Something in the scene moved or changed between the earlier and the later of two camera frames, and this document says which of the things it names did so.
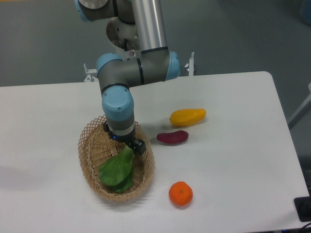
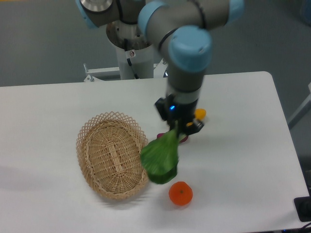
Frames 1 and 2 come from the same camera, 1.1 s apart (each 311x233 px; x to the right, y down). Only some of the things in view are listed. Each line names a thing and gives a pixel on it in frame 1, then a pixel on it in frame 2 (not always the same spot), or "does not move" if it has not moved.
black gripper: (139, 145) → (170, 110)
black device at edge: (302, 206) does not move
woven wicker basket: (95, 147) does not move
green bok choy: (117, 171) → (160, 157)
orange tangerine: (181, 193) does not move
